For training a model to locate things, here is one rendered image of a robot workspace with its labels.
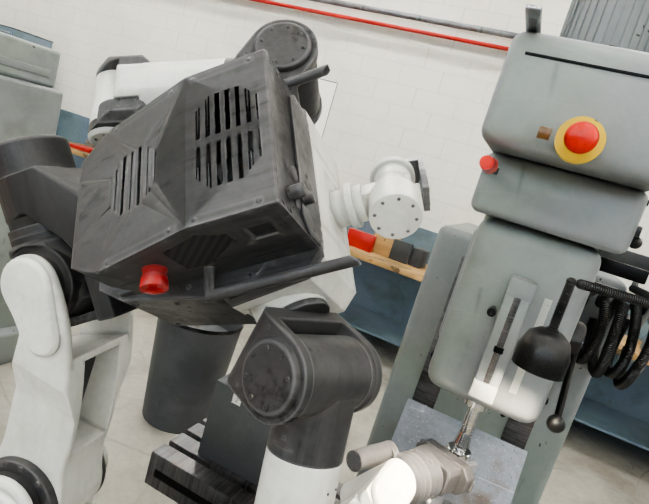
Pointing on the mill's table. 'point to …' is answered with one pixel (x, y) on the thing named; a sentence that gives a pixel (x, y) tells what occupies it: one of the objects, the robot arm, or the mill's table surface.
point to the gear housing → (561, 203)
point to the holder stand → (234, 435)
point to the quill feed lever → (567, 381)
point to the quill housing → (544, 266)
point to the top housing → (579, 105)
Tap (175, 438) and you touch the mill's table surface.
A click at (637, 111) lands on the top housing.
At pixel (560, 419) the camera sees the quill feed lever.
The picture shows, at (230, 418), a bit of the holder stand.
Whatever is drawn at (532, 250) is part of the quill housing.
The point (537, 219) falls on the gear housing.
